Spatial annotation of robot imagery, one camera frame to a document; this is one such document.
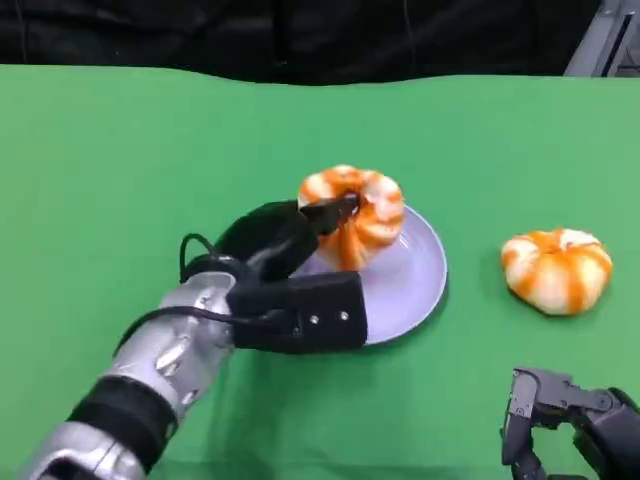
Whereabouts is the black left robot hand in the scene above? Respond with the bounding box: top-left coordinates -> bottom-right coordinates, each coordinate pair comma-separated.
213,194 -> 363,284

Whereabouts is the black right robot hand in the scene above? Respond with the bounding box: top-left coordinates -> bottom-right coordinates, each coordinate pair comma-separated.
499,367 -> 640,480

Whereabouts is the orange and white bread roll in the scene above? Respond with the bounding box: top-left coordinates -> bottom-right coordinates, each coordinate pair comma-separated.
298,164 -> 406,272
500,228 -> 614,317

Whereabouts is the lilac plate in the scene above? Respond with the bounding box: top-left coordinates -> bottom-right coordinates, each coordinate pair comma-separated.
293,204 -> 449,347

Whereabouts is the green table cloth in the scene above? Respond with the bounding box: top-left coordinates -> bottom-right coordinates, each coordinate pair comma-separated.
0,63 -> 640,480

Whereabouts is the black backdrop cloth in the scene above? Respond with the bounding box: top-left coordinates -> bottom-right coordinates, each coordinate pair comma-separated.
0,0 -> 601,87

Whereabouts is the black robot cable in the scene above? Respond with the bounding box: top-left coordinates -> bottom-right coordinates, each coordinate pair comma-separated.
178,232 -> 251,287
116,305 -> 301,362

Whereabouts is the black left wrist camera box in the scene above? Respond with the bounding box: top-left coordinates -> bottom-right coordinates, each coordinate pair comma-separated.
226,271 -> 369,355

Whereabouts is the grey metal frame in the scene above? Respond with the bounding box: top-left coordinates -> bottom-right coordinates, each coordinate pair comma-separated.
563,0 -> 640,79

